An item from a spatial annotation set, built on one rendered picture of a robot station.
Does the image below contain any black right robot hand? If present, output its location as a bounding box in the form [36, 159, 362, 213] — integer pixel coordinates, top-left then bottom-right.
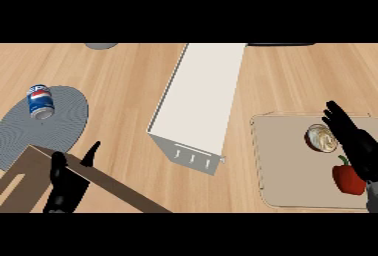
[321, 100, 378, 184]

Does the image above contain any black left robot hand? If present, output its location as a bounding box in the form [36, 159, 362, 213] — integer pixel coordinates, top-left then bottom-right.
[42, 140, 104, 214]

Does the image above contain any brown wooden shelf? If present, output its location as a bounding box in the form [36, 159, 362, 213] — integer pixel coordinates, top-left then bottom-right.
[0, 144, 173, 214]

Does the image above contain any beige tray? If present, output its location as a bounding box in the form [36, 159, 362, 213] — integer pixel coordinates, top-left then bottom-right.
[248, 114, 378, 210]

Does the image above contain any white tiered shelf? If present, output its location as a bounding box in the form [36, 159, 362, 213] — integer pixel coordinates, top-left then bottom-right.
[147, 43, 248, 177]

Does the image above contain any red bell pepper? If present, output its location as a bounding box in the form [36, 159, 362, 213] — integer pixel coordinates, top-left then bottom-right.
[331, 154, 370, 196]

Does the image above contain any grey round placemat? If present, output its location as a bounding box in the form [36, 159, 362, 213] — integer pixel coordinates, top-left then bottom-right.
[0, 85, 90, 172]

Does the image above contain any blue soda can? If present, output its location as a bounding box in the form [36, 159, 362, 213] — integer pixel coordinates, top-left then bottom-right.
[25, 83, 56, 121]

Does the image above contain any grey round object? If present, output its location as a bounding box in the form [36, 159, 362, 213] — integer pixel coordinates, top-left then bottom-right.
[83, 43, 120, 51]

